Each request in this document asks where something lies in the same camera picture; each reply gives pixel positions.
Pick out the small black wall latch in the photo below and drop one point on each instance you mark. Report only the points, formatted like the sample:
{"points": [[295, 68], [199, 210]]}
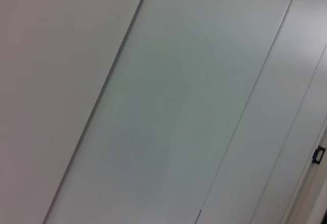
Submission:
{"points": [[318, 154]]}

